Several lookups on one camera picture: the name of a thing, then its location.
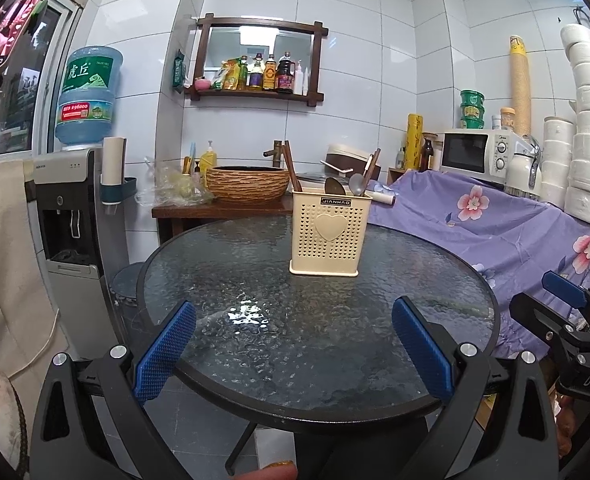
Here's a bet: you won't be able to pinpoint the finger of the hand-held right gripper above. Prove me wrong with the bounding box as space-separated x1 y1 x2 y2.
542 270 590 333
509 292 590 356

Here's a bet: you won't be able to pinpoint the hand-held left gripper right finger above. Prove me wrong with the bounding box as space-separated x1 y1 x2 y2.
391 296 560 480

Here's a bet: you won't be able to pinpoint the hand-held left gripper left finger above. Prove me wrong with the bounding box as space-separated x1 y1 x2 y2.
29 301 198 480

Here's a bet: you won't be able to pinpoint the cream perforated utensil holder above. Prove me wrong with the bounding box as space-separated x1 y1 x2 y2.
289 190 374 277

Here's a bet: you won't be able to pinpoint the person's left hand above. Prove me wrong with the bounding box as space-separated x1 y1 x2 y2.
235 460 298 480

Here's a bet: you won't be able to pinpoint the grey round stool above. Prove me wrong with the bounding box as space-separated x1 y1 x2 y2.
109 261 148 311

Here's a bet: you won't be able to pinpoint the purple floral cloth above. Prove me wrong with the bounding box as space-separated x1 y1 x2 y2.
367 169 590 361

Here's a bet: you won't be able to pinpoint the round glass table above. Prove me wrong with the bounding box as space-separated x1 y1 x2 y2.
136 215 498 476

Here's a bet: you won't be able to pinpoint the grey water dispenser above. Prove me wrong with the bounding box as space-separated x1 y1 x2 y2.
28 147 131 361

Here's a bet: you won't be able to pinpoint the white electric kettle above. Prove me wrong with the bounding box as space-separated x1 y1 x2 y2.
505 137 543 201

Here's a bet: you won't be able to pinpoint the white pan with glass lid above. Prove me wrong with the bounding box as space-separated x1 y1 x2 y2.
295 171 397 207

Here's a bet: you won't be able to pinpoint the stacks of white paper bowls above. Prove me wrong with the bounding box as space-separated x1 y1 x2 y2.
540 22 590 228

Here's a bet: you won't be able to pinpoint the white microwave oven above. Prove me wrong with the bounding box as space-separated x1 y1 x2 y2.
440 129 526 186

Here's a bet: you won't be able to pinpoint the clear plastic bag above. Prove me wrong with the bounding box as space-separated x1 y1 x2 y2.
138 157 216 208

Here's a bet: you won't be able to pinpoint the beige towel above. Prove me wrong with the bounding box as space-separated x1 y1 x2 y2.
0 160 71 376

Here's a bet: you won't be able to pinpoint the woven pattern sink basin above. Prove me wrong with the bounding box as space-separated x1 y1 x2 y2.
205 165 291 204

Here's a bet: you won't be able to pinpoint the yellow dish soap bottle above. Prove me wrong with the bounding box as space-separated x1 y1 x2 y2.
199 141 218 176

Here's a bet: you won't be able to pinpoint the white paper cup tube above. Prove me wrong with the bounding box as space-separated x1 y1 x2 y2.
100 136 127 206

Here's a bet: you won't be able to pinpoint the brown white rice cooker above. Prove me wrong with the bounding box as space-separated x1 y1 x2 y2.
320 143 376 176

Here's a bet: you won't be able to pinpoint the yellow wrap roll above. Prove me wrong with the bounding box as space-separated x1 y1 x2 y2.
406 113 424 171

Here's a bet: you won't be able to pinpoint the tall stack of paper cups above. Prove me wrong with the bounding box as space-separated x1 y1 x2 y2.
509 36 533 137

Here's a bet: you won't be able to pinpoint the bamboo style faucet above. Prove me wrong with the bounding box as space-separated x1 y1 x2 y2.
262 140 291 168

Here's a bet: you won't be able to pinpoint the blue water jug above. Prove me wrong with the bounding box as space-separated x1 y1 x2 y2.
54 46 124 152

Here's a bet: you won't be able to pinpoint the wooden framed mirror shelf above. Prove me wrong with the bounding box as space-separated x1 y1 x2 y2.
184 15 328 107

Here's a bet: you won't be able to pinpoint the green hanging packet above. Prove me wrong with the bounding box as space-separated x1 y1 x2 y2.
171 50 186 95

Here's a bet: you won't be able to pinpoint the metal framed window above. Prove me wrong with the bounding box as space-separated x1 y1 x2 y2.
0 0 83 161

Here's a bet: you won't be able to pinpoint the yellow green seasoning packets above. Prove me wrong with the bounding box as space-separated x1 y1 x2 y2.
210 57 250 92

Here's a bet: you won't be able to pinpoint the purple label sauce bottle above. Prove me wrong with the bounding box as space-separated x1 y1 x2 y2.
247 52 266 91

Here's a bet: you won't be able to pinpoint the dark soy sauce bottle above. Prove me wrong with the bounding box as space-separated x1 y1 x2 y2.
276 51 296 95

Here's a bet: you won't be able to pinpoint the white cable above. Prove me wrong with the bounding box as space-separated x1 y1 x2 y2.
5 307 61 378

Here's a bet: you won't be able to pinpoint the teal wall holder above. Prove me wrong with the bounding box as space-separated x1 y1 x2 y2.
100 176 138 203

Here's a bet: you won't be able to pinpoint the tablet screen on mount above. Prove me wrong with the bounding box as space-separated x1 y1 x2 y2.
0 0 58 73

